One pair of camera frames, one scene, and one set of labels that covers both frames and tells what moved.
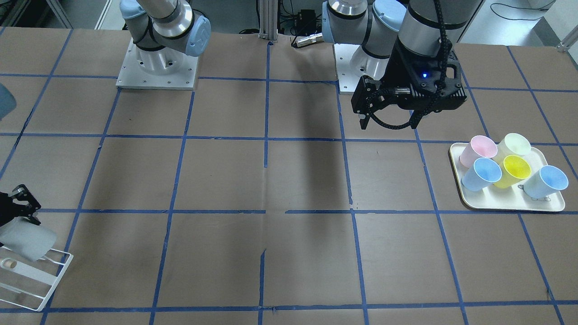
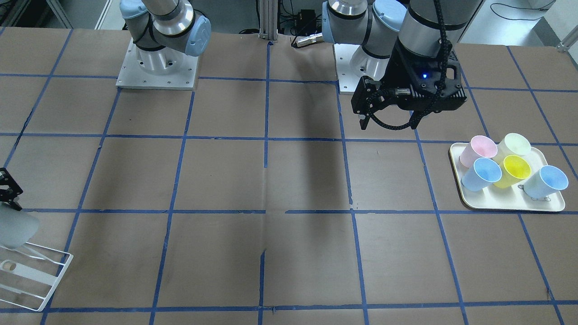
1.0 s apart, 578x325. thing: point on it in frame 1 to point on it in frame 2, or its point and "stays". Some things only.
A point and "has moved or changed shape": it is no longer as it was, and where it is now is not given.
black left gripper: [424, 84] stays
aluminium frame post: [268, 17] stays
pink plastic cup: [479, 147] stays
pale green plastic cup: [513, 144] stays
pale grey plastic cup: [26, 239] has moved or changed shape
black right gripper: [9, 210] to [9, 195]
